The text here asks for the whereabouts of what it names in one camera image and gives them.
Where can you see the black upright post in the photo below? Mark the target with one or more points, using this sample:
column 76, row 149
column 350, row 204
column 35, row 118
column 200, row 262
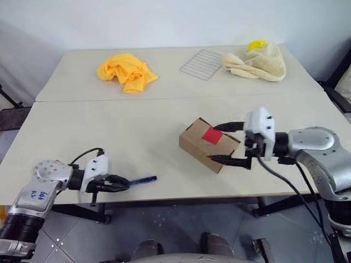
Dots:
column 336, row 248

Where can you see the brown metal bracket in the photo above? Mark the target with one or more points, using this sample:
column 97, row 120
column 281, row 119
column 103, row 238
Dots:
column 263, row 250

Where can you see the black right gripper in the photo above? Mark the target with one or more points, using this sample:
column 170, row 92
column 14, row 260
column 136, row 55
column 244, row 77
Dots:
column 253, row 149

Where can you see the blue cutter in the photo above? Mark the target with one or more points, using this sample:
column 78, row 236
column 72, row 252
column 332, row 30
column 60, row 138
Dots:
column 142, row 180

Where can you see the black metal frame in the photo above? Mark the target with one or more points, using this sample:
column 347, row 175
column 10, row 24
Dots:
column 336, row 97

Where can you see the dark textured floor plate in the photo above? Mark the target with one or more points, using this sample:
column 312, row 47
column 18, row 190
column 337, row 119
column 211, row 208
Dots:
column 13, row 119

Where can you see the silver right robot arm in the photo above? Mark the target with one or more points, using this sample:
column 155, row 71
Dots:
column 315, row 142

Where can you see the black tripod stand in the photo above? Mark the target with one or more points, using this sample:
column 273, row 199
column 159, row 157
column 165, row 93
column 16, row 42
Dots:
column 11, row 97

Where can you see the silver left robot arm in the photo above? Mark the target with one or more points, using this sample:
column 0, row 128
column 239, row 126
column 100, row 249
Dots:
column 41, row 175

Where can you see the brown cardboard box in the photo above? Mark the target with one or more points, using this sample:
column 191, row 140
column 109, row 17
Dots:
column 197, row 142

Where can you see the beige knitted towel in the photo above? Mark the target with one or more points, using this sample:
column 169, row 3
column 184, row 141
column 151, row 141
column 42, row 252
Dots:
column 263, row 65

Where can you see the small yellow plastic object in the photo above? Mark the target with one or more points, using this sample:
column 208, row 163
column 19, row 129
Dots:
column 256, row 45

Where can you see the crumpled yellow cloth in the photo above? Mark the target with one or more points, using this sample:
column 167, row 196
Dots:
column 126, row 69

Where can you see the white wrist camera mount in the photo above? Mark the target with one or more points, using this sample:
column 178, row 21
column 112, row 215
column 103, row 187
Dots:
column 260, row 123
column 96, row 167

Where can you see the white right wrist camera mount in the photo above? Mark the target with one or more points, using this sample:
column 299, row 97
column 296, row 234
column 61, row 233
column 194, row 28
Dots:
column 260, row 123

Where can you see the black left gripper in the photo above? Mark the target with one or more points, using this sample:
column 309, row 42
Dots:
column 100, row 186

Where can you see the dark rounded shape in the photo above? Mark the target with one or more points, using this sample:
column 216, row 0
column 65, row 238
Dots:
column 148, row 249
column 218, row 245

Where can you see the red tape square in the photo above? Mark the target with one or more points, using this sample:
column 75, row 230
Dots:
column 212, row 135

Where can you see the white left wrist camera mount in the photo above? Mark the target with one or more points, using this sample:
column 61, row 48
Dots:
column 96, row 167

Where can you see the black table leg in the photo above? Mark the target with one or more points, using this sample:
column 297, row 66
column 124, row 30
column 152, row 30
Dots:
column 82, row 213
column 274, row 205

